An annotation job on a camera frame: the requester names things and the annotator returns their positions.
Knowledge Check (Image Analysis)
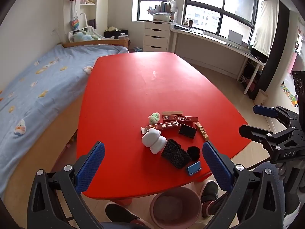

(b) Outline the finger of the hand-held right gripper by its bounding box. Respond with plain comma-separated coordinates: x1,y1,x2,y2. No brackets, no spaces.
239,124,299,149
253,105,300,128

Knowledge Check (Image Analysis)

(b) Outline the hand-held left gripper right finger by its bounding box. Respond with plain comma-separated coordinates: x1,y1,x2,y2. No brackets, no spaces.
202,141,286,229

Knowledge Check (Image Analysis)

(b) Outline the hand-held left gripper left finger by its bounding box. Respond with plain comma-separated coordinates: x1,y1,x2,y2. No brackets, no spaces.
27,141,106,229

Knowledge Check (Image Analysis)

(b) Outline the small blue stand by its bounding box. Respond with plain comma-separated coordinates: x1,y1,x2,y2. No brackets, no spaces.
186,161,203,177

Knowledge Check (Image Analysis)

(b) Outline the black pompom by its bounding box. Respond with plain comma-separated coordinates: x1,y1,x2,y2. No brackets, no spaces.
186,146,201,161

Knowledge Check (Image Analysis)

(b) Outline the black mesh holder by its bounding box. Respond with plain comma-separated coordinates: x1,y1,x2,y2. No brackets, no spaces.
161,138,191,170

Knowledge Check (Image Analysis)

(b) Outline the pink waste bin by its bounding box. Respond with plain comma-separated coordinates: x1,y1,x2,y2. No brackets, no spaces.
149,186,202,229

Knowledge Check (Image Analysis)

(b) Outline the person's right hand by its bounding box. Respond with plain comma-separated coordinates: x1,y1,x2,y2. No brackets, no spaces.
278,163,287,182

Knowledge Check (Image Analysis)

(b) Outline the small white wastebasket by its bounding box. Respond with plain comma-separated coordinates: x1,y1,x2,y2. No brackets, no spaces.
256,89,269,105

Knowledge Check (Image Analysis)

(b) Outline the person's right shoe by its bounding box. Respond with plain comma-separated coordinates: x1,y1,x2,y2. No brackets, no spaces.
200,181,219,217

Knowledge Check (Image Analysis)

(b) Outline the person's shoe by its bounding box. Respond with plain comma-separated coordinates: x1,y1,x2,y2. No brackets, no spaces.
105,202,141,225
200,181,219,217

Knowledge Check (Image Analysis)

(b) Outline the wooden bed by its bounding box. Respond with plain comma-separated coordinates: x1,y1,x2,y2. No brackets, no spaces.
3,39,130,222

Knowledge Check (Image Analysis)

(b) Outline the person's left shoe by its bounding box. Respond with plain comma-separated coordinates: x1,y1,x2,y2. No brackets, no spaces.
105,202,141,225

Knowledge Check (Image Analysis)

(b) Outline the black monitor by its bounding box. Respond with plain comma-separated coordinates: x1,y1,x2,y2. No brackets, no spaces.
250,47,269,63

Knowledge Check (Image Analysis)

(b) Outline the long red carton box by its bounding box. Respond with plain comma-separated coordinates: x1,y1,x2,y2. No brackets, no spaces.
163,114,199,123
140,120,182,134

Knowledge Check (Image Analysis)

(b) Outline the green white fluffy ball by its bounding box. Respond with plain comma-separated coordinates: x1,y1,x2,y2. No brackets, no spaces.
148,113,161,124

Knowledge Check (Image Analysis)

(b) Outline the white desk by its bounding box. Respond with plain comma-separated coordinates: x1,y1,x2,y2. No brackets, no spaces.
170,26,265,95

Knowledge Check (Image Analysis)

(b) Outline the red table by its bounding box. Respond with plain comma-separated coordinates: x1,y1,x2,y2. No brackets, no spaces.
76,52,252,200

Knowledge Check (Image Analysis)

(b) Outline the bed with blue sheet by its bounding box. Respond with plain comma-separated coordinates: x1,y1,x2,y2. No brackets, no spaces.
0,44,129,196

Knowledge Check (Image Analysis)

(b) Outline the black framed window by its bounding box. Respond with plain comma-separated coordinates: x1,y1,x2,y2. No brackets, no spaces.
138,0,259,39

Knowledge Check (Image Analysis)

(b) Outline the white drawer cabinet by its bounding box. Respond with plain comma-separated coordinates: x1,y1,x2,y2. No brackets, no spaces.
143,21,171,52

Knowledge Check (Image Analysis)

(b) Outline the pile of plush toys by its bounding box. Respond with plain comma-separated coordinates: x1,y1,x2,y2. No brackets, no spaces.
69,27,101,42

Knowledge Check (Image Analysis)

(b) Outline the black storage box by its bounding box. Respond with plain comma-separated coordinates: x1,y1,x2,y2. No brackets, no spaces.
103,26,129,40

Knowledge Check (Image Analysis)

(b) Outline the white basin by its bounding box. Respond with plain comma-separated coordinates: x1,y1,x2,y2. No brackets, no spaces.
152,13,172,22

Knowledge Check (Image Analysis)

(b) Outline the row of books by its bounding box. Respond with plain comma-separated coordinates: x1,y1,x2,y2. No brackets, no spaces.
155,1,178,21

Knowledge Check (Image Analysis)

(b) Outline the colourful wall sticker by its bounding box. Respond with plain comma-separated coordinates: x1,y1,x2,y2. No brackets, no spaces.
280,81,299,107

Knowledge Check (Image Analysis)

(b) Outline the pink wall paper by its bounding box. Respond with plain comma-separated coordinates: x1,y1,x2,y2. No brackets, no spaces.
287,52,299,75

